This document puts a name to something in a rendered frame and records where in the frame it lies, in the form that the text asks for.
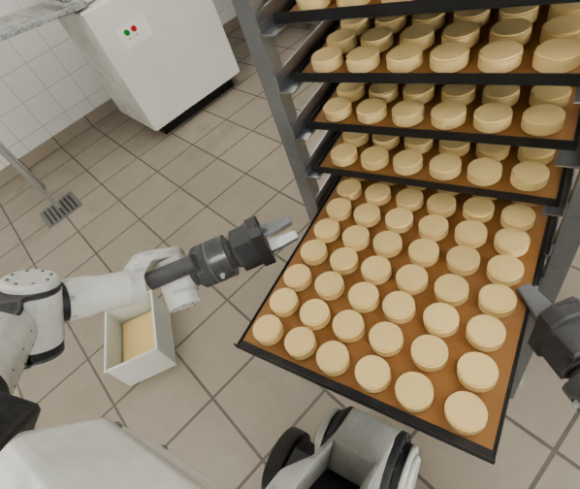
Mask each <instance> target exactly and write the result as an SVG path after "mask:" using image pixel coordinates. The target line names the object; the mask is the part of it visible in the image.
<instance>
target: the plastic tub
mask: <svg viewBox="0 0 580 489"><path fill-rule="evenodd" d="M176 364H177V360H176V354H175V346H174V338H173V330H172V323H171V316H170V313H169V311H168V308H167V307H166V306H165V305H164V304H163V303H162V302H161V301H160V300H159V299H158V298H157V297H156V296H155V295H154V294H153V293H152V290H149V291H146V295H145V300H144V301H143V302H142V303H139V304H135V305H131V306H127V307H123V308H119V309H115V310H107V311H105V343H104V374H105V373H108V374H110V375H112V376H114V377H116V378H117V379H119V380H120V381H122V382H124V383H125V384H127V385H129V386H131V385H133V384H136V383H138V382H140V381H142V380H144V379H147V378H149V377H151V376H153V375H157V374H159V373H161V372H163V371H165V370H168V369H170V368H171V367H173V366H175V365H176Z"/></svg>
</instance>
